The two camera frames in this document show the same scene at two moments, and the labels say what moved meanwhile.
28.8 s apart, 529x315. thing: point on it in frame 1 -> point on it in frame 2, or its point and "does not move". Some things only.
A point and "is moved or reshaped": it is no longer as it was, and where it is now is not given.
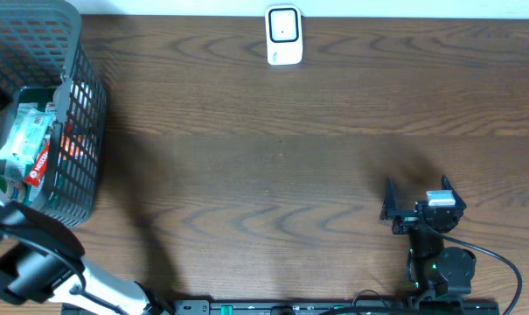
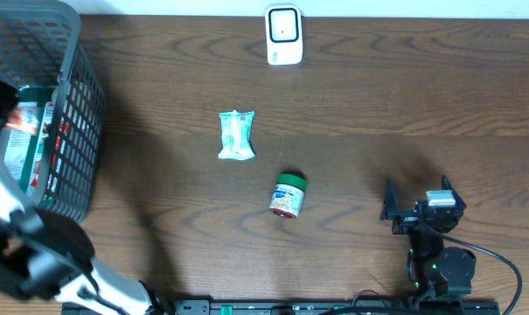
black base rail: (337, 307) does not move
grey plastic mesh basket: (31, 44) does not move
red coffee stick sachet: (38, 171) -> (24, 117)
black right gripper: (407, 220) does not move
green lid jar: (15, 188) is moved or reshaped
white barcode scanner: (284, 34) does not move
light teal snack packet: (30, 127) -> (236, 135)
